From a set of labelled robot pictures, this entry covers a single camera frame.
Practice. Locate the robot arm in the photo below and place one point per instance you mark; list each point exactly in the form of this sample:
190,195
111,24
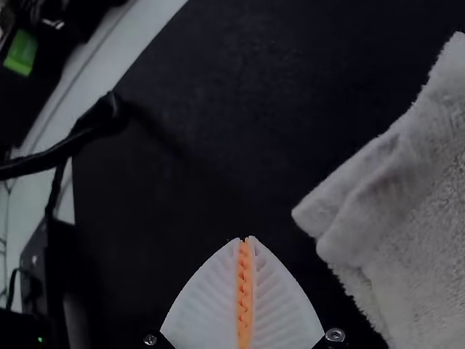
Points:
54,272

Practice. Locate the green box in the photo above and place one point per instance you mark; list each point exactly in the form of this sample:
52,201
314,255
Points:
21,52

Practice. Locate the pale towel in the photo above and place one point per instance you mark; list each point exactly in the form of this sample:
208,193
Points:
407,218

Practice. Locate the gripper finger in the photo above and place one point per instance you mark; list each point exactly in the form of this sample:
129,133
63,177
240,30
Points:
279,309
210,309

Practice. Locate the black mat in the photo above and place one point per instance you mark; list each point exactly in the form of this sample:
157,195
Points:
254,109

